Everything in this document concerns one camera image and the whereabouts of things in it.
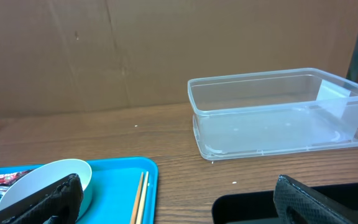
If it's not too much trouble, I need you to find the red foil snack wrapper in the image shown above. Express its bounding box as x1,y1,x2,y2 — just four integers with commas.
0,169,32,191

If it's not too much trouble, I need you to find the black plastic tray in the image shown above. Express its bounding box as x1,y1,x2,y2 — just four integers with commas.
211,183,358,223

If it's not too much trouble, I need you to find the teal plastic tray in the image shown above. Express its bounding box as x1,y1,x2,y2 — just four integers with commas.
0,156,159,224

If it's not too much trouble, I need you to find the grey bowl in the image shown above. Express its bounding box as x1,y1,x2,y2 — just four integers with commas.
0,159,93,220

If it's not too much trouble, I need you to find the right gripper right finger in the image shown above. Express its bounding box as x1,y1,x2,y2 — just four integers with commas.
273,175,358,224

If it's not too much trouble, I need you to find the brown cardboard backdrop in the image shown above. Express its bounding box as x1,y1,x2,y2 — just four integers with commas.
0,0,358,118

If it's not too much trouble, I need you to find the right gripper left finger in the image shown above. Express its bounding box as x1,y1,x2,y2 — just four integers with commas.
0,174,83,224

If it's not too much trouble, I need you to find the right wooden chopstick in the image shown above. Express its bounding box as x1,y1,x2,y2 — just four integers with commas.
136,171,149,224

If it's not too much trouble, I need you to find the clear plastic container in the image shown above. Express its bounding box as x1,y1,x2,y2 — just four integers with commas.
188,68,358,161

